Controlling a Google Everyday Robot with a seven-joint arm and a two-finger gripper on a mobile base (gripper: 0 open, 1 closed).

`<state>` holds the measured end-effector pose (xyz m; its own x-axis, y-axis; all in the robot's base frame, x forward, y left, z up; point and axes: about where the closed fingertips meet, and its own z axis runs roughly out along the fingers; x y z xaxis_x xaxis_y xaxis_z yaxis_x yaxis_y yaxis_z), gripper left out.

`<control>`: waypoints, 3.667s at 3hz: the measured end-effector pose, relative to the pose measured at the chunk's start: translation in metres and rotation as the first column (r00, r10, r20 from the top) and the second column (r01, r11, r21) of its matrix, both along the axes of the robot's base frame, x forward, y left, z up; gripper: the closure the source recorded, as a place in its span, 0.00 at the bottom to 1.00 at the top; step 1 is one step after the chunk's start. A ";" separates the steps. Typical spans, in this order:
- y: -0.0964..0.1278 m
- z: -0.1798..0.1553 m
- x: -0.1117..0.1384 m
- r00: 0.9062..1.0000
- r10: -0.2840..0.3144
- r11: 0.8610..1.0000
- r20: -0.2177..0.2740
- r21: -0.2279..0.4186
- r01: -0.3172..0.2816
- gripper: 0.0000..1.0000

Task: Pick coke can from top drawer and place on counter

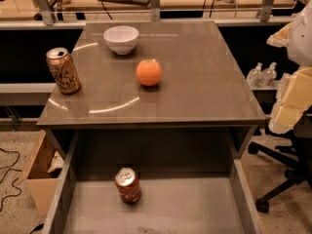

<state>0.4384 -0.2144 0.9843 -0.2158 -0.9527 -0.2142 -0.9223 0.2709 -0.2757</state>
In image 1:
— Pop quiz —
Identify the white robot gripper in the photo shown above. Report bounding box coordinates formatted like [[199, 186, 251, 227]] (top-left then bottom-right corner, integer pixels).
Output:
[[266, 1, 312, 135]]

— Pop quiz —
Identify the red coke can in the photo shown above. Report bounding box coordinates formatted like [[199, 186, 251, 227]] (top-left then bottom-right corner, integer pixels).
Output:
[[115, 168, 141, 204]]

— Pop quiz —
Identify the grey open top drawer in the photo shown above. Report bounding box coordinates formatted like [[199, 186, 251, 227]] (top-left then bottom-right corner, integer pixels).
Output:
[[42, 129, 266, 234]]

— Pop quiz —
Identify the grey counter cabinet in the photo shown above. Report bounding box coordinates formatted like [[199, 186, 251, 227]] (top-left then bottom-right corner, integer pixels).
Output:
[[38, 21, 264, 179]]

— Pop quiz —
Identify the gold tea can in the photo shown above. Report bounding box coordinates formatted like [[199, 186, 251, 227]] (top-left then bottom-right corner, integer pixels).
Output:
[[46, 47, 81, 95]]

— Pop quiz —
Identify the clear plastic bottle right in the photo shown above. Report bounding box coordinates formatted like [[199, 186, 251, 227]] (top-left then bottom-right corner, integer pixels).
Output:
[[260, 62, 277, 87]]

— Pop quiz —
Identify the clear plastic bottle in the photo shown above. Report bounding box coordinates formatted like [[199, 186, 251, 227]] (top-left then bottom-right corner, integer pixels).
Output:
[[260, 62, 277, 87], [247, 62, 262, 88]]

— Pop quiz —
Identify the clear plastic bottle left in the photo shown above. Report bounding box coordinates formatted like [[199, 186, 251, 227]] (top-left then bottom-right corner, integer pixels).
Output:
[[247, 62, 262, 88]]

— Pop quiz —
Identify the black office chair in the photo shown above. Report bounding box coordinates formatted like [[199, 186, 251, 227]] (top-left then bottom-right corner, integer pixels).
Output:
[[247, 104, 312, 214]]

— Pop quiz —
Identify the orange fruit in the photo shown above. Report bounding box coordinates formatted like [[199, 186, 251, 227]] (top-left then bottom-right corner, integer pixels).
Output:
[[136, 59, 162, 87]]

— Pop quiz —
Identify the white ceramic bowl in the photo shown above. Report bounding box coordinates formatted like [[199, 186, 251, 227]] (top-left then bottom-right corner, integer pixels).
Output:
[[103, 25, 139, 55]]

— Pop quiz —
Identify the cardboard box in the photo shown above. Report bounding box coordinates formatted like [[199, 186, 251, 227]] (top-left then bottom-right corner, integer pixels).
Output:
[[18, 131, 59, 216]]

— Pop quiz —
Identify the metal railing frame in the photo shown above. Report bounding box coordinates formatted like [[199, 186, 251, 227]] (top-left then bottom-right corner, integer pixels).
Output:
[[0, 0, 312, 30]]

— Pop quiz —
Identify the black floor cable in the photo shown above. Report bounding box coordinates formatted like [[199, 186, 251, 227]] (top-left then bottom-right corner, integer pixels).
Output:
[[0, 146, 23, 213]]

